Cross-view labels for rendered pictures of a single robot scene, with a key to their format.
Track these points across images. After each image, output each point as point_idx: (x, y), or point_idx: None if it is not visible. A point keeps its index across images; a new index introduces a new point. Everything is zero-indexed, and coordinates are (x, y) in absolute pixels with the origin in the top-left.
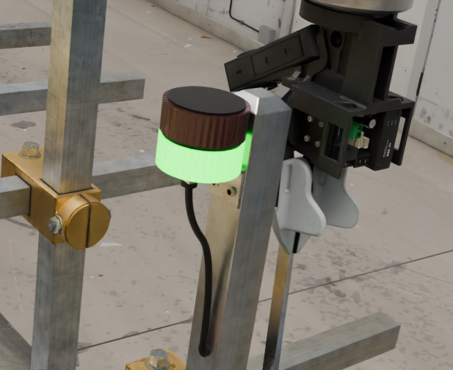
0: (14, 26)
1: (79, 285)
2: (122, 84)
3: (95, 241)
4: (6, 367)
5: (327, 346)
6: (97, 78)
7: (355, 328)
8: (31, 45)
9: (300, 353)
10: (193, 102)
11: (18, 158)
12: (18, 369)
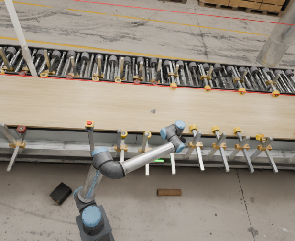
0: (250, 165)
1: (189, 150)
2: (225, 167)
3: (188, 146)
4: (194, 156)
5: (172, 163)
6: (195, 138)
7: (173, 168)
8: (248, 168)
9: (172, 160)
10: None
11: (200, 142)
12: (193, 157)
